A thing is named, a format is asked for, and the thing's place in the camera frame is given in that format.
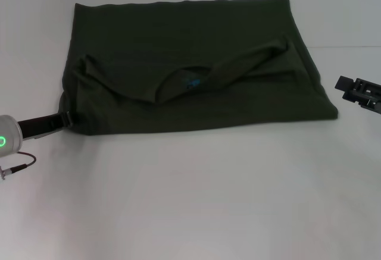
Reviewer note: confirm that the dark green FREE t-shirt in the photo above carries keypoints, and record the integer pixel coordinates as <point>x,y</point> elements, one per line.
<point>190,63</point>

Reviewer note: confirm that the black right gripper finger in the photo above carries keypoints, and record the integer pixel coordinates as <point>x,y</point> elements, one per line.
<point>344,83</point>
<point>363,99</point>

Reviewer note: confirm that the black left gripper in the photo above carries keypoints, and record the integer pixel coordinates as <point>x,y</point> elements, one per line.
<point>38,124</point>

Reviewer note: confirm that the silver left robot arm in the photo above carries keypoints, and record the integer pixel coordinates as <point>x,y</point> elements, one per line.
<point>9,136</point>

